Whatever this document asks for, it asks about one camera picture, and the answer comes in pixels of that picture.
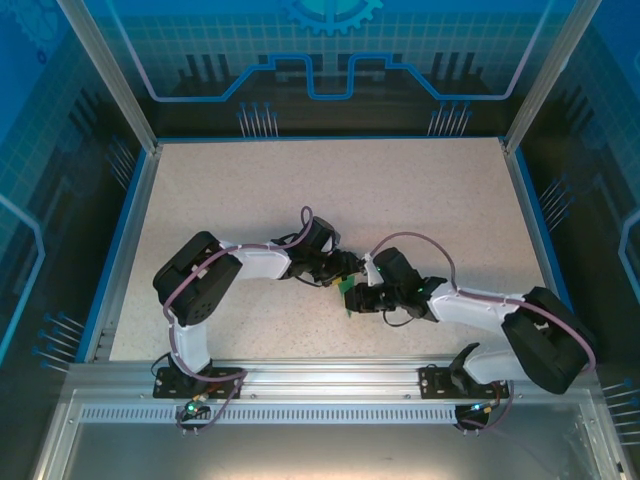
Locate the blue gear print panel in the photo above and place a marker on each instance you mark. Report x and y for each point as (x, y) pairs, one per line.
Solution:
(330, 60)

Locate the aluminium side rail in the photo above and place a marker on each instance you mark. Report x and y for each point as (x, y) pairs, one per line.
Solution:
(127, 240)

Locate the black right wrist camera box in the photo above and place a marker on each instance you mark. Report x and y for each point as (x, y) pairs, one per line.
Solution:
(395, 265)

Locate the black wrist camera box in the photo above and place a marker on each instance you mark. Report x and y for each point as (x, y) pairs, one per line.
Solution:
(322, 232)
(395, 265)

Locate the grey metal sheet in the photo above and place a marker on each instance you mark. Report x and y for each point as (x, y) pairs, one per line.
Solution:
(325, 450)

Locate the blue table edge trim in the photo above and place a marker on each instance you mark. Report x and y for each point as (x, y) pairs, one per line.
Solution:
(106, 280)
(548, 250)

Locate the green paper sheet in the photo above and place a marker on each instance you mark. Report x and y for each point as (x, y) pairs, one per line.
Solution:
(349, 284)

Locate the left base LED connector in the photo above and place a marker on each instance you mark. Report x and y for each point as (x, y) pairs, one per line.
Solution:
(194, 407)

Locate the aluminium mounting rail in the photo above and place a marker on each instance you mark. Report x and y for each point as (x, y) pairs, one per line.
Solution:
(325, 375)

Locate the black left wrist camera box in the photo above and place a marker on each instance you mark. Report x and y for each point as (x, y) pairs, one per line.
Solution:
(322, 232)

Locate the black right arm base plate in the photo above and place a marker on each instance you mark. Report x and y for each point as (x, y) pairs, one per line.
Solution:
(435, 382)

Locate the aluminium frame post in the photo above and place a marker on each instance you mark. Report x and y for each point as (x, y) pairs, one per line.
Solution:
(115, 75)
(545, 75)

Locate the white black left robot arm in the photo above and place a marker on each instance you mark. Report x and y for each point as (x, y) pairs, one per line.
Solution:
(260, 262)

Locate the base led connector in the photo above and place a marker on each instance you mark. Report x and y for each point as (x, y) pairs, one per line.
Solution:
(194, 407)
(480, 408)

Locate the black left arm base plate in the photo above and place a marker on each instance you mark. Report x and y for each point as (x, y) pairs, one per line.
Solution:
(225, 382)

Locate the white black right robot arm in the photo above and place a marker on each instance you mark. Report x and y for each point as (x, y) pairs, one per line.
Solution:
(470, 305)

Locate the right base LED connector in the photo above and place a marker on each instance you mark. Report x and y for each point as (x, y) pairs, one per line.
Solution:
(480, 408)

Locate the blue grid print panel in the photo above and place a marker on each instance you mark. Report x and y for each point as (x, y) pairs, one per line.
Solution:
(40, 175)
(600, 175)

